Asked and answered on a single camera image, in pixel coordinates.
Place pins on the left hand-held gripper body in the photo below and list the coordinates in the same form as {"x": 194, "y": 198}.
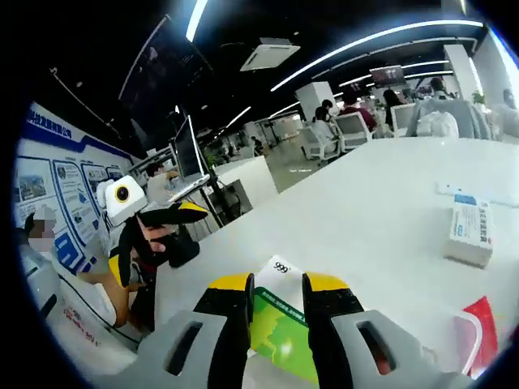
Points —
{"x": 125, "y": 202}

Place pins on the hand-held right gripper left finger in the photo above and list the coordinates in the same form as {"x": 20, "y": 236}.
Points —
{"x": 223, "y": 324}

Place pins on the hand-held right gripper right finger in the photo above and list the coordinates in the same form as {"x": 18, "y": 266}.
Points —
{"x": 332, "y": 316}

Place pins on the green white medicine box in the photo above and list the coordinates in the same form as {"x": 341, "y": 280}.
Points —
{"x": 284, "y": 324}

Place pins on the red medicine box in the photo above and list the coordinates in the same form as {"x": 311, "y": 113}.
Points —
{"x": 488, "y": 324}

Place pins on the blue white medicine box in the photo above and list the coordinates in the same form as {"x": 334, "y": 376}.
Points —
{"x": 470, "y": 231}

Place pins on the person's left hand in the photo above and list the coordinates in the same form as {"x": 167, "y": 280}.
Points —
{"x": 156, "y": 235}

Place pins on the monitor on stand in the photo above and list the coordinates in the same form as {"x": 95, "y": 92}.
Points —
{"x": 186, "y": 154}

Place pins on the white counter block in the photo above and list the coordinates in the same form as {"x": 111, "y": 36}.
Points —
{"x": 247, "y": 182}

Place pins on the white chest device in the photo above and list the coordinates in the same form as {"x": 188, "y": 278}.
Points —
{"x": 38, "y": 279}

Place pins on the dark hanging screen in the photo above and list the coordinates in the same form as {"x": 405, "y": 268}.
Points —
{"x": 170, "y": 69}

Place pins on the white office chair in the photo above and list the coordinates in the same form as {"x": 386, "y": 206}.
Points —
{"x": 403, "y": 119}
{"x": 354, "y": 131}

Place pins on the ceiling air conditioner vent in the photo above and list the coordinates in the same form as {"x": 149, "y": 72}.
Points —
{"x": 269, "y": 54}

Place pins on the white power strip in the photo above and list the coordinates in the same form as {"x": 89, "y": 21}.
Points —
{"x": 478, "y": 194}

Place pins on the ceiling light strip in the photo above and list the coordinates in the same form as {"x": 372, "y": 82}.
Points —
{"x": 196, "y": 20}
{"x": 365, "y": 41}

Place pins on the white plastic bag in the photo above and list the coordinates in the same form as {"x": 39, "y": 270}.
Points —
{"x": 438, "y": 123}

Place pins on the grey jacket on chair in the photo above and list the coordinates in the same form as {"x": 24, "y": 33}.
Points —
{"x": 474, "y": 117}

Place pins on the red hanging display screen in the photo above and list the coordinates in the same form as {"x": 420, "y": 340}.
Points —
{"x": 387, "y": 76}

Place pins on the potted green plant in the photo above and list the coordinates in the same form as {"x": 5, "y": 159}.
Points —
{"x": 479, "y": 98}

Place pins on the blue white wall poster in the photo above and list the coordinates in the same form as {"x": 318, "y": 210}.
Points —
{"x": 61, "y": 190}

